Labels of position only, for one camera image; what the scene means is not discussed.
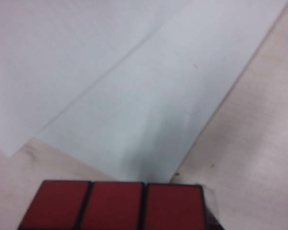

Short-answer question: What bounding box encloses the white paper sheet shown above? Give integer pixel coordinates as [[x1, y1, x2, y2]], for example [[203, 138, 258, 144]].
[[11, 0, 288, 184], [0, 0, 288, 158]]

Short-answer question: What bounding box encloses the Rubik's cube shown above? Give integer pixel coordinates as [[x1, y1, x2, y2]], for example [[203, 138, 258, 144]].
[[17, 179, 225, 230]]

